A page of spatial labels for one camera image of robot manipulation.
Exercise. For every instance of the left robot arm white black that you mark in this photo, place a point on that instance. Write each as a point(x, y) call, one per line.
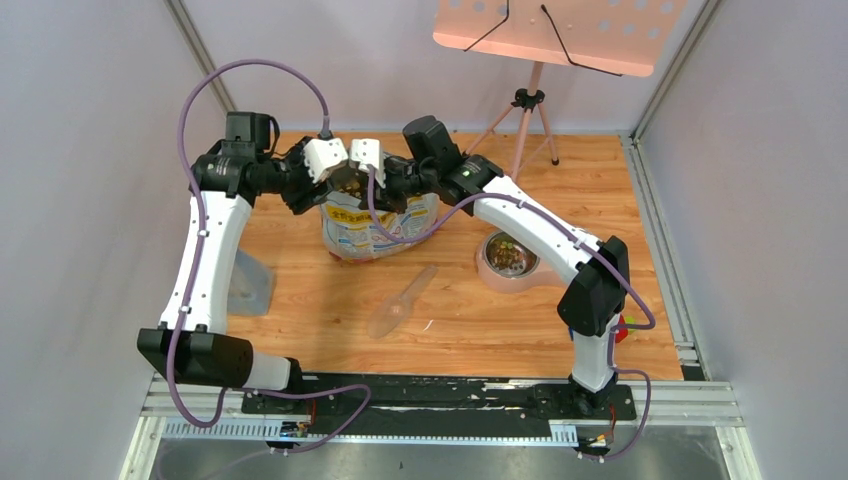
point(191, 345)

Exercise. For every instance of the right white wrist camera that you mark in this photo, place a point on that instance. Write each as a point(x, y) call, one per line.
point(367, 154)

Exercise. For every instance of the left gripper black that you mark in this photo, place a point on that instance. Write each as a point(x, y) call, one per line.
point(303, 192)

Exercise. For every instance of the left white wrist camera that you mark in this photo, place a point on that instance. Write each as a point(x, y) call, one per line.
point(323, 157)

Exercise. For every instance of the pet food bag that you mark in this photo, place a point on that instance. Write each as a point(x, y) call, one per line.
point(349, 233)

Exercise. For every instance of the pink music stand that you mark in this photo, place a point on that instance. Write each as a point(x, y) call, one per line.
point(614, 38)

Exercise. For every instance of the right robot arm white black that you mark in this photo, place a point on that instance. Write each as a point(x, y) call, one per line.
point(595, 272)

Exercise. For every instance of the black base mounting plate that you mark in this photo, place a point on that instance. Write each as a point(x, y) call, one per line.
point(444, 406)

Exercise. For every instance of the colourful toy block set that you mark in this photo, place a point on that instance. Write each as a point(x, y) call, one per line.
point(623, 330)

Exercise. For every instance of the left steel bowl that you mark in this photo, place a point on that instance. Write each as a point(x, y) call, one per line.
point(532, 259)

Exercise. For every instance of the clear plastic scoop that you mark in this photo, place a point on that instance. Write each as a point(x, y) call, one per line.
point(396, 308)

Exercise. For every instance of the pink double bowl feeder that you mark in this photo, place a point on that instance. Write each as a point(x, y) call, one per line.
point(542, 276)

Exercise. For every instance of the aluminium frame rail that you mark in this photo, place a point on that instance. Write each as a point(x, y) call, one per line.
point(683, 430)

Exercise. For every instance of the brown kibble in bowl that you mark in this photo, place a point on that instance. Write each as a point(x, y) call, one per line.
point(505, 257)

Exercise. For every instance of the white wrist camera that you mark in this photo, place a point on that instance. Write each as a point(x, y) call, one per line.
point(367, 154)
point(323, 157)

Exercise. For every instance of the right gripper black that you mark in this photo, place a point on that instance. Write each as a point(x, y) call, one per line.
point(386, 198)

